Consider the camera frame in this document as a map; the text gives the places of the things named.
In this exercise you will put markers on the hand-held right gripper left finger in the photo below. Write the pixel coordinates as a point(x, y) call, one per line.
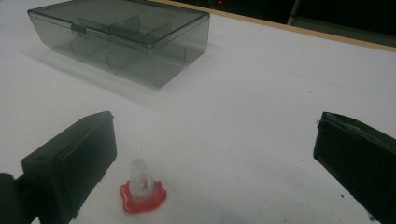
point(81, 155)

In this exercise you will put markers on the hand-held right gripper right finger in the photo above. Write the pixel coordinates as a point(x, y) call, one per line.
point(361, 158)

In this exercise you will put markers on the small red and clear clip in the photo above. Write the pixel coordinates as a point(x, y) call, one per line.
point(141, 194)

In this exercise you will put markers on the transparent grey plastic storage box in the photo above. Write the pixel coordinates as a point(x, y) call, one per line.
point(124, 40)

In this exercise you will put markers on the metal stand leg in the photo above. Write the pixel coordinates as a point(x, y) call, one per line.
point(293, 12)

